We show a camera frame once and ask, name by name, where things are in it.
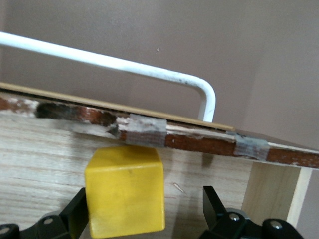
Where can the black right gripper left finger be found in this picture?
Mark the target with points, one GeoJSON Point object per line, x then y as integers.
{"type": "Point", "coordinates": [72, 214]}

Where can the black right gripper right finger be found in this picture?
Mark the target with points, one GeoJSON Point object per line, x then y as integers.
{"type": "Point", "coordinates": [213, 209]}

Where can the yellow cube block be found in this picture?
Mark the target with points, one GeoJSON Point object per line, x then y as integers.
{"type": "Point", "coordinates": [124, 189]}

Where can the grey tape strip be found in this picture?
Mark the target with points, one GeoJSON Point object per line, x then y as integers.
{"type": "Point", "coordinates": [145, 132]}
{"type": "Point", "coordinates": [251, 147]}

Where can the brown table cover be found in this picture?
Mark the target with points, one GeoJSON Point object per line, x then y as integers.
{"type": "Point", "coordinates": [174, 25]}

